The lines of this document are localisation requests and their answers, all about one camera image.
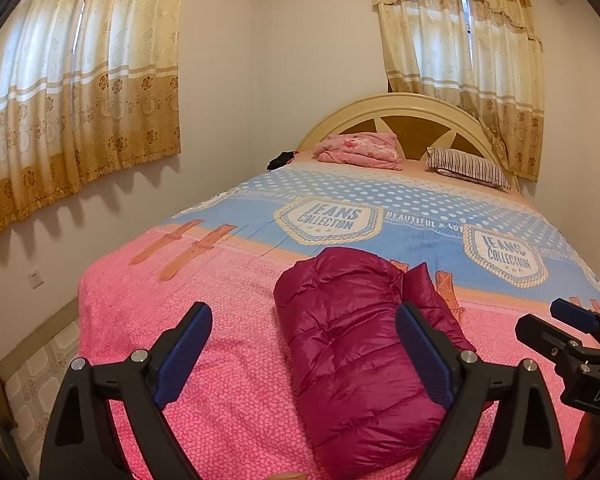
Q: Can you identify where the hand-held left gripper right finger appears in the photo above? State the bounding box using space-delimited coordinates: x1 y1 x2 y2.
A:
396 301 567 480

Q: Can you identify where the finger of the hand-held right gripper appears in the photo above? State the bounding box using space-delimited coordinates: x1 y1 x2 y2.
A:
515 314 588 361
550 297 600 346

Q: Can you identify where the black cloth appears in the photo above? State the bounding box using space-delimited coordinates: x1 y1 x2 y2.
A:
266 150 297 171

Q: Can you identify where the folded pink floral quilt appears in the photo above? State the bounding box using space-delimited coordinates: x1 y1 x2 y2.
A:
314 132 403 172

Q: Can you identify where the magenta puffer jacket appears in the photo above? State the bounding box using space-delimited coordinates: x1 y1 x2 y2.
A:
273 246 486 480

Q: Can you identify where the person's right hand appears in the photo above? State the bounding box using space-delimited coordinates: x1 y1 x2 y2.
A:
565 407 600 480

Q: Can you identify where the pink and blue printed blanket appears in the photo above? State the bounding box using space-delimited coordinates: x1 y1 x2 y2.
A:
77 165 600 480

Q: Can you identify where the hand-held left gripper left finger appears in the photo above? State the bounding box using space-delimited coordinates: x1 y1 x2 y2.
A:
40 301 215 480

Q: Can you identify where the striped pillow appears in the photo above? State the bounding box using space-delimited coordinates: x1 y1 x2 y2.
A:
426 147 513 192

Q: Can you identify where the cream wooden headboard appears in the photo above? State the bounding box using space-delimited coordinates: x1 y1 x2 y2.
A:
297 92 521 191

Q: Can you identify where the wide beige floral curtain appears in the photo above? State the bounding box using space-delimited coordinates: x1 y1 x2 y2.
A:
0 0 187 243

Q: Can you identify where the narrow beige floral curtain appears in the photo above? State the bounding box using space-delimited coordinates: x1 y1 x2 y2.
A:
370 0 543 183

